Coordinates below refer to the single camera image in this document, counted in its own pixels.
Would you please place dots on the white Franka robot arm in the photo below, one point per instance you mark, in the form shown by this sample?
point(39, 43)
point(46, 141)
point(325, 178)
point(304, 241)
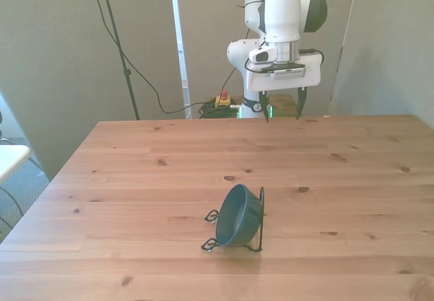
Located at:
point(283, 9)

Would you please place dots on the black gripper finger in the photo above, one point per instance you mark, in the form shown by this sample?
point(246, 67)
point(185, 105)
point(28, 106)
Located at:
point(300, 102)
point(264, 106)

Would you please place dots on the black camera stand pole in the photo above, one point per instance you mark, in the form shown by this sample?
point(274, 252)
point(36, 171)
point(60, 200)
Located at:
point(118, 43)

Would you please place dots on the white side table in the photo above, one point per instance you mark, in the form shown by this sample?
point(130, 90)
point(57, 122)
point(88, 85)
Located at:
point(10, 160)

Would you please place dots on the dark teal bowl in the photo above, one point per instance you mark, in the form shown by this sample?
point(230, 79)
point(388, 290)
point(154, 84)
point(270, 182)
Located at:
point(239, 219)

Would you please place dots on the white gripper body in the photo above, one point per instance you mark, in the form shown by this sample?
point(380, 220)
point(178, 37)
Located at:
point(305, 74)

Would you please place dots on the yellow emergency stop box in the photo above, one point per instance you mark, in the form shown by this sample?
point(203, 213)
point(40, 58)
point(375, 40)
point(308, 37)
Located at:
point(222, 100)

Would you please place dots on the white vertical frame strip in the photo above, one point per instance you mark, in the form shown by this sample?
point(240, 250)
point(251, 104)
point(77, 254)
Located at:
point(181, 43)

